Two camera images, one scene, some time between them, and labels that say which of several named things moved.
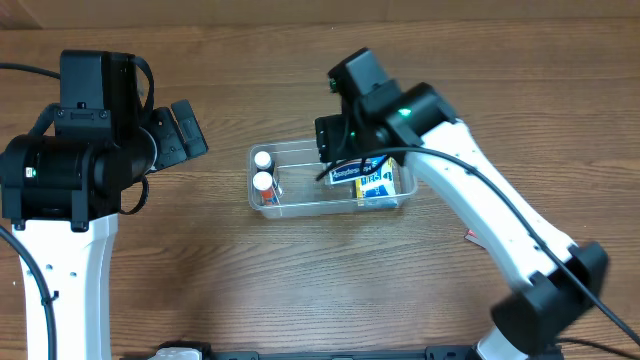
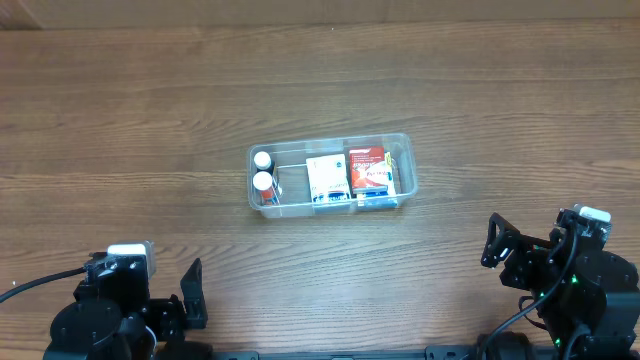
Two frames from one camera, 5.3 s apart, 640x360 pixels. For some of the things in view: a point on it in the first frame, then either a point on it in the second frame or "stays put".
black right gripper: x=332 y=138 to x=525 y=253
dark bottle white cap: x=263 y=162 stays put
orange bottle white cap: x=263 y=181 stays put
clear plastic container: x=287 y=179 stays put
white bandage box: x=356 y=170 to x=329 y=178
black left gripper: x=175 y=135 to x=171 y=329
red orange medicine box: x=470 y=235 to x=368 y=170
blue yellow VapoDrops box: x=378 y=189 stays put
